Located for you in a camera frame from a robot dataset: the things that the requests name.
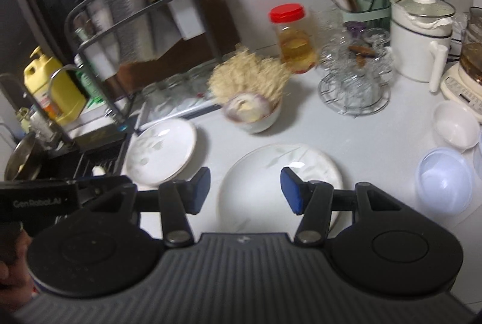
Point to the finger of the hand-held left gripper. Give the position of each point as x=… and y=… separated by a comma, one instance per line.
x=96, y=181

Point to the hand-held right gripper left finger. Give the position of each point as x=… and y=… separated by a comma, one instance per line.
x=199, y=192

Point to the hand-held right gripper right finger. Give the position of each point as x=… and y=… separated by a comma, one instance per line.
x=291, y=192

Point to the large white leaf-print plate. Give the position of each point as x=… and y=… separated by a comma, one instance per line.
x=260, y=181

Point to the small white leaf-print plate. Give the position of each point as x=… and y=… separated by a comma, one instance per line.
x=160, y=150

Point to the translucent blue plastic bowl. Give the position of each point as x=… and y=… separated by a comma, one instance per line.
x=446, y=181

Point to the person's left hand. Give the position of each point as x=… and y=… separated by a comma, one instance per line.
x=11, y=263

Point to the black sink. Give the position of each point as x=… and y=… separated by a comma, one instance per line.
x=101, y=154

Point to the steel pot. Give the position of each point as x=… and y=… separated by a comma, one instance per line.
x=20, y=158

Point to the white bowl with garlic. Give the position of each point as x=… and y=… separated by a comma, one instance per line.
x=252, y=116

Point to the clear glass tray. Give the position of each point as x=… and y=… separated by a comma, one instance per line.
x=177, y=98

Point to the green bottle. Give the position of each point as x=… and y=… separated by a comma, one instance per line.
x=86, y=79

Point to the yellow detergent bottle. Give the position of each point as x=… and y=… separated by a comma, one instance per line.
x=52, y=86

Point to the chrome faucet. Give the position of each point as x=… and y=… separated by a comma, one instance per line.
x=66, y=73

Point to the beige fibrous bunch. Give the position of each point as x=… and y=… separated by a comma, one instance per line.
x=246, y=73

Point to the clear glass cups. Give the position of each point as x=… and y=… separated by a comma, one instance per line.
x=350, y=56

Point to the black dish rack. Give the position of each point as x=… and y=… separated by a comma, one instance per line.
x=113, y=34

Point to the red-lid plastic oil jar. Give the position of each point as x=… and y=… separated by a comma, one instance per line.
x=293, y=41

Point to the brown wooden cutting board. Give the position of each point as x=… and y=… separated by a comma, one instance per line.
x=211, y=19

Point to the plain white bowl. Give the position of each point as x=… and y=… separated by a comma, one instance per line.
x=455, y=126

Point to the white electric pot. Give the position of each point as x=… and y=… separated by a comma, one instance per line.
x=418, y=41

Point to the green utensil holder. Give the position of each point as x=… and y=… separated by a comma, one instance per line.
x=371, y=9

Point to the cream kettle base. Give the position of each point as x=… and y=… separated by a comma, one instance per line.
x=461, y=86

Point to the glass kettle jug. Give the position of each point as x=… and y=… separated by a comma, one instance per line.
x=472, y=49

